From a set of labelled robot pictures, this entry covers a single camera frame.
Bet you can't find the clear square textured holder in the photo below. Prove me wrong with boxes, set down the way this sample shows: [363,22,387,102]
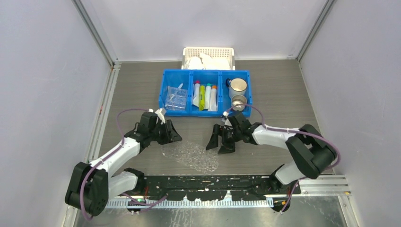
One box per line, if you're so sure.
[165,86,188,111]

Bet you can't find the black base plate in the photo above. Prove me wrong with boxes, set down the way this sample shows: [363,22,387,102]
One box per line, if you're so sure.
[126,175,295,201]

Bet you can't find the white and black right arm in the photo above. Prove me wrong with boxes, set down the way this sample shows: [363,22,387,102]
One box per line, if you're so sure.
[206,111,338,194]

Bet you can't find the yellow green toothpaste tube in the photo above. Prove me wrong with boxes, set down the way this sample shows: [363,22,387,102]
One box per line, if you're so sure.
[199,85,206,111]

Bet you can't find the clear oval textured tray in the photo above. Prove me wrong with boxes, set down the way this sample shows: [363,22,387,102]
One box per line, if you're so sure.
[161,140,219,174]

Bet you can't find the teal cap toothpaste tube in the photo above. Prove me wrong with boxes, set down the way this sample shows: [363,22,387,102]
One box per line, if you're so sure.
[205,83,211,109]

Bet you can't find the blue three-compartment plastic bin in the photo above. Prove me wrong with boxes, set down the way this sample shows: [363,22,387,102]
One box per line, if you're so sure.
[158,69,253,117]

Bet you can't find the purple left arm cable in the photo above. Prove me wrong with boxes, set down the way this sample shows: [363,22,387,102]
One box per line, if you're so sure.
[79,108,171,221]

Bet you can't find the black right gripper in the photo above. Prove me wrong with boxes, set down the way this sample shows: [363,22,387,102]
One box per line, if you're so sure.
[207,123,243,155]

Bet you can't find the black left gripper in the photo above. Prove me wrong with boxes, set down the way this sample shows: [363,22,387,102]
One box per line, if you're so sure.
[149,120,182,146]

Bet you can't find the small metal cup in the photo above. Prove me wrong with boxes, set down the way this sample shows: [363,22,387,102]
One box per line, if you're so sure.
[231,95,247,111]

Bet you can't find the orange cap toothpaste tube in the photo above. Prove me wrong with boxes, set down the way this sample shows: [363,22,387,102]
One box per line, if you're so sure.
[208,85,217,112]

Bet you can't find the white cloths in basket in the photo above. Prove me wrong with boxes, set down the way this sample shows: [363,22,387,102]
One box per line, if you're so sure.
[183,53,234,70]

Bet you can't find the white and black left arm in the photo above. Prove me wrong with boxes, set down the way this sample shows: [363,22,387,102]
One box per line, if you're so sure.
[65,108,182,220]

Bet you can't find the white enamel mug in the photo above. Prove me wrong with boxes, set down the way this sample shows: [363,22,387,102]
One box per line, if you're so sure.
[226,78,248,98]

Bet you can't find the red cap toothpaste tube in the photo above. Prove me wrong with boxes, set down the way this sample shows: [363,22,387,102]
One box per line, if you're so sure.
[192,80,200,107]

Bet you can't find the white perforated basket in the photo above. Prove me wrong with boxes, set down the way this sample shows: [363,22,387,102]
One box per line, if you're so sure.
[181,47,235,70]

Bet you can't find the perforated metal rail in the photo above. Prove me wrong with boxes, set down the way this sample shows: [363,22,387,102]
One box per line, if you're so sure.
[106,198,274,209]

